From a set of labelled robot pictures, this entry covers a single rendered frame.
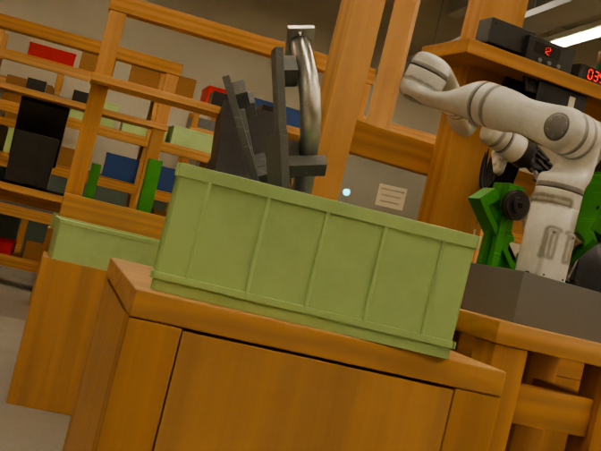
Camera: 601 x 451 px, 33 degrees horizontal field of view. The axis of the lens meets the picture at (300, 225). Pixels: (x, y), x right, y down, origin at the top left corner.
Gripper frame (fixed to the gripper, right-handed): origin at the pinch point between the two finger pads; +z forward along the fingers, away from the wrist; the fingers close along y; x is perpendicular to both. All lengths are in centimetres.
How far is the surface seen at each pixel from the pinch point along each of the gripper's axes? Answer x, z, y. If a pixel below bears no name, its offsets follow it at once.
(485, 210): 7.1, -20.4, -21.9
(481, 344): -10, -44, -88
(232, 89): -19, -106, -76
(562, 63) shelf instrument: -11.9, -4.6, 34.9
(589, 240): -1.6, 7.2, -20.1
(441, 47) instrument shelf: 5.0, -34.5, 32.9
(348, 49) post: 15, -59, 20
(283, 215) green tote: -28, -99, -109
